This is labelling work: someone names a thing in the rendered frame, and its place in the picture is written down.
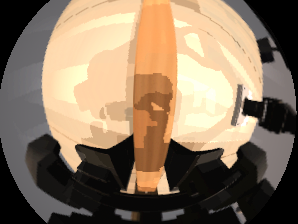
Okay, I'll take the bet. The brown wooden post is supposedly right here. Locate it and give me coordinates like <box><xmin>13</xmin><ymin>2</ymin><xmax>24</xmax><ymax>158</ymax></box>
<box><xmin>130</xmin><ymin>179</ymin><xmax>158</xmax><ymax>221</ymax></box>

